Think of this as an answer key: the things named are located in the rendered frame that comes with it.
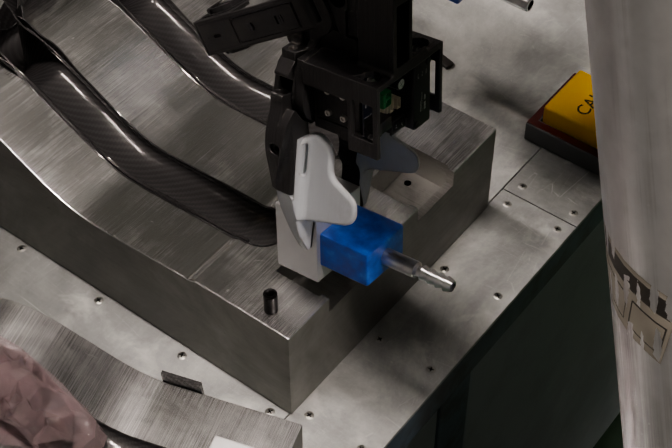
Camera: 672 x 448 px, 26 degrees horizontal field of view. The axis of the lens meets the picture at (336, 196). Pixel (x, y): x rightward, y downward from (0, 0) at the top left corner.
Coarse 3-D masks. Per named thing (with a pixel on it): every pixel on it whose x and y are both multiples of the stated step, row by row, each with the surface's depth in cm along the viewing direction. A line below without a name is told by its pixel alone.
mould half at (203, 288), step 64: (0, 0) 129; (64, 0) 117; (192, 0) 120; (0, 64) 112; (128, 64) 116; (256, 64) 120; (0, 128) 109; (64, 128) 111; (192, 128) 114; (256, 128) 114; (448, 128) 114; (0, 192) 115; (64, 192) 109; (128, 192) 110; (256, 192) 109; (448, 192) 111; (64, 256) 114; (128, 256) 107; (192, 256) 105; (256, 256) 105; (192, 320) 107; (256, 320) 101; (320, 320) 102; (256, 384) 107
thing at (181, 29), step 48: (144, 0) 120; (0, 48) 122; (48, 48) 114; (192, 48) 119; (48, 96) 112; (96, 96) 113; (240, 96) 118; (96, 144) 112; (144, 144) 113; (336, 144) 113; (192, 192) 110; (240, 192) 109
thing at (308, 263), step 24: (360, 216) 100; (288, 240) 101; (312, 240) 99; (336, 240) 98; (360, 240) 98; (384, 240) 98; (288, 264) 102; (312, 264) 100; (336, 264) 99; (360, 264) 98; (384, 264) 99; (408, 264) 97
